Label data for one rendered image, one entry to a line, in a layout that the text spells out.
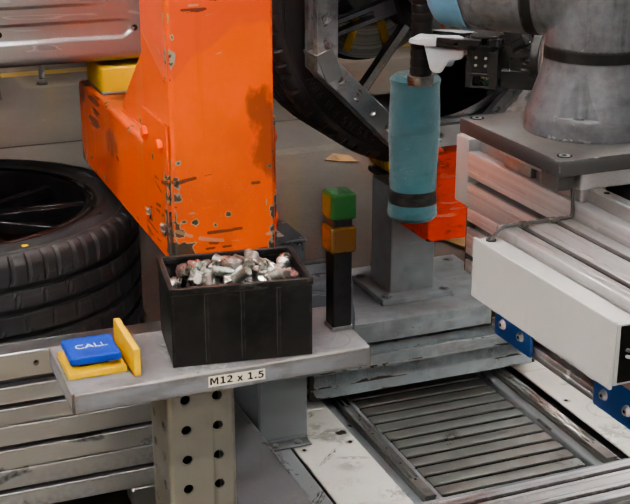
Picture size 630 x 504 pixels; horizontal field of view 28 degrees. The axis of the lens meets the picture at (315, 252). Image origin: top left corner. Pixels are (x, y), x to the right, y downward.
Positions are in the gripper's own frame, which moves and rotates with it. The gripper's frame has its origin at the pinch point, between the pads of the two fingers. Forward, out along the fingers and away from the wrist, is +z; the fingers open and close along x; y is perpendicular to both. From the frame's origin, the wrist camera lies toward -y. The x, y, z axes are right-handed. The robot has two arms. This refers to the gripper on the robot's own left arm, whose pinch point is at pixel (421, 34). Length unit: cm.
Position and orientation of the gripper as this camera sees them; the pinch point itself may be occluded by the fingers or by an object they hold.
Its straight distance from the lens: 205.5
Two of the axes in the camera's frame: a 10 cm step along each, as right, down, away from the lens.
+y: 0.0, 9.4, 3.3
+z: -9.2, -1.3, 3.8
